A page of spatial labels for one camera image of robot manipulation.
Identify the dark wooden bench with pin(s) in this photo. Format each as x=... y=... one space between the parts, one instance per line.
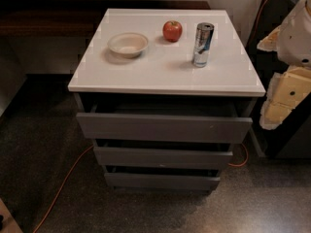
x=71 y=18

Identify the red apple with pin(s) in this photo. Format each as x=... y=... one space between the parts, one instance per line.
x=172 y=30

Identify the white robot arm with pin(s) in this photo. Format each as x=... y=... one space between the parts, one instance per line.
x=292 y=42

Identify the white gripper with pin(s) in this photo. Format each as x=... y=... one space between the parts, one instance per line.
x=295 y=39

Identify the grey top drawer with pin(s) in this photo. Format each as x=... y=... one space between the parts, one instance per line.
x=194 y=123

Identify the grey bottom drawer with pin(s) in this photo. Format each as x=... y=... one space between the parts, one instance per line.
x=161 y=178

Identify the white-topped grey drawer cabinet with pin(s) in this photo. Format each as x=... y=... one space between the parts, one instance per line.
x=163 y=73

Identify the silver redbull can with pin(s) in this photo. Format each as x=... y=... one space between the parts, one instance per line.
x=203 y=38

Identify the beige paper bowl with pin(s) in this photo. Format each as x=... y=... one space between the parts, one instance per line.
x=128 y=45

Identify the grey drawer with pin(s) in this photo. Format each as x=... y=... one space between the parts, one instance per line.
x=162 y=158
x=161 y=178
x=194 y=123

